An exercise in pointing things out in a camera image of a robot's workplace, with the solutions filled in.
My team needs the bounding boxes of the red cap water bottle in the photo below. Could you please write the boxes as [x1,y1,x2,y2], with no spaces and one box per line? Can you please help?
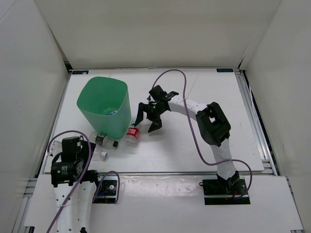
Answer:
[125,118,142,144]

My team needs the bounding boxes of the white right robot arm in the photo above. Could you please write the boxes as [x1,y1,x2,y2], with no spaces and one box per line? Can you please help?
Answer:
[135,95,240,194]

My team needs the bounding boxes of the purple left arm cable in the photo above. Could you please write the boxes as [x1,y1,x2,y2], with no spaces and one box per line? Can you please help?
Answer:
[46,130,120,233]

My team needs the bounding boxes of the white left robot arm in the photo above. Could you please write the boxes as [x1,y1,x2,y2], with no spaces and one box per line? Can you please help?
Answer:
[47,136,102,233]

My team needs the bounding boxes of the clear white cap bottle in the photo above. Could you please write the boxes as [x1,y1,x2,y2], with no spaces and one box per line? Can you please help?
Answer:
[92,147,108,161]

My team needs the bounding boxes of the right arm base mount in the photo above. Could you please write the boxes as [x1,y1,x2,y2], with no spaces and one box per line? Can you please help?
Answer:
[199,178,251,205]

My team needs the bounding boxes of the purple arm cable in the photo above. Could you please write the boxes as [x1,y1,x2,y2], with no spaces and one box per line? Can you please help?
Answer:
[147,69,253,200]
[46,130,120,233]

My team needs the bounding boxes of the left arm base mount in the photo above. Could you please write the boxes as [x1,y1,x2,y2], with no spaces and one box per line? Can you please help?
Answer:
[92,171,121,204]

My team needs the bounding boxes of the grapefruit label white cap bottle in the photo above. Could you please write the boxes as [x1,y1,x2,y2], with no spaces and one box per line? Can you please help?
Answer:
[103,109,118,116]

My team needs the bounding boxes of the green plastic bin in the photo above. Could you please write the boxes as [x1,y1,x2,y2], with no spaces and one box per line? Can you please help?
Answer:
[77,76,131,138]

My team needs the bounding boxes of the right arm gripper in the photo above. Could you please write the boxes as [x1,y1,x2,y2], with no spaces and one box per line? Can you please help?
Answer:
[134,102,166,133]

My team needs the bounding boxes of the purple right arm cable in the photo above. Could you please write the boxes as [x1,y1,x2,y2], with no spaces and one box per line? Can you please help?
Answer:
[147,69,253,200]

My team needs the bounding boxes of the black cap black label bottle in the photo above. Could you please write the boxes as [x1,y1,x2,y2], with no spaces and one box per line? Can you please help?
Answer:
[89,132,119,149]

